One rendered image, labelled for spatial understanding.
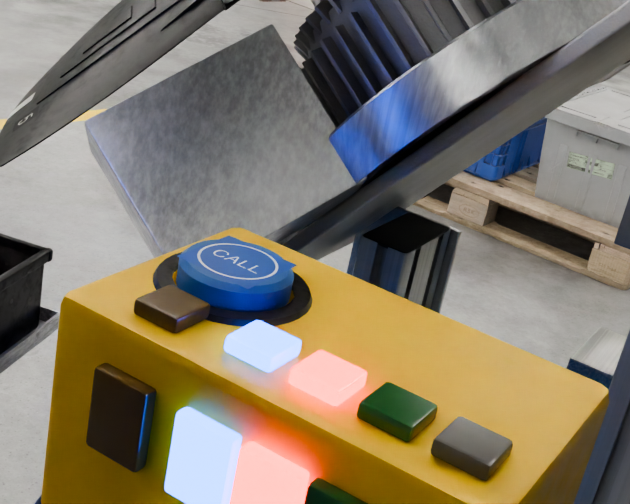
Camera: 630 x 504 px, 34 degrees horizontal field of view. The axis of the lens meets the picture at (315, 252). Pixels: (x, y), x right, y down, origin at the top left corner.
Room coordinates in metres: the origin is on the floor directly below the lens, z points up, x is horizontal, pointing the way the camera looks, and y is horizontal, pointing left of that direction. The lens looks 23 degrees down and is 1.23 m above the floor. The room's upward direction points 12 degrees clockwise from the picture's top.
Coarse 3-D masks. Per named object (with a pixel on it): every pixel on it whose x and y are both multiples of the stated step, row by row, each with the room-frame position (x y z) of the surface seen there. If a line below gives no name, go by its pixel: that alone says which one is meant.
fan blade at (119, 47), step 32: (128, 0) 0.89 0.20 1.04; (160, 0) 0.84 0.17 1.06; (192, 0) 0.81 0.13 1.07; (96, 32) 0.87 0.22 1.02; (128, 32) 0.83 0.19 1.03; (160, 32) 0.80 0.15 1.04; (192, 32) 0.79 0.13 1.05; (64, 64) 0.86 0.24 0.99; (96, 64) 0.82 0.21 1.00; (128, 64) 0.79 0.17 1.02; (64, 96) 0.80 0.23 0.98; (96, 96) 0.77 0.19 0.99; (32, 128) 0.78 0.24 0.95; (0, 160) 0.75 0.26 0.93
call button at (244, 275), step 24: (216, 240) 0.33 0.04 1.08; (240, 240) 0.34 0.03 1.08; (192, 264) 0.31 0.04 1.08; (216, 264) 0.31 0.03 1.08; (240, 264) 0.32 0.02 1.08; (264, 264) 0.32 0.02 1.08; (288, 264) 0.33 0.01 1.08; (192, 288) 0.30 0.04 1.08; (216, 288) 0.30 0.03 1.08; (240, 288) 0.30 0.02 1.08; (264, 288) 0.31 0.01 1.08; (288, 288) 0.31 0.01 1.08
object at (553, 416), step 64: (64, 320) 0.29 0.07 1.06; (128, 320) 0.28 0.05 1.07; (320, 320) 0.31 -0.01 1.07; (384, 320) 0.32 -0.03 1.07; (448, 320) 0.33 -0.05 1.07; (64, 384) 0.29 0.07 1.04; (192, 384) 0.27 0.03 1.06; (256, 384) 0.26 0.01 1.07; (448, 384) 0.28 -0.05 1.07; (512, 384) 0.29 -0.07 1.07; (576, 384) 0.30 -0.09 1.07; (64, 448) 0.29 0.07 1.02; (320, 448) 0.24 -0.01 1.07; (384, 448) 0.24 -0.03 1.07; (512, 448) 0.25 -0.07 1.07; (576, 448) 0.27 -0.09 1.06
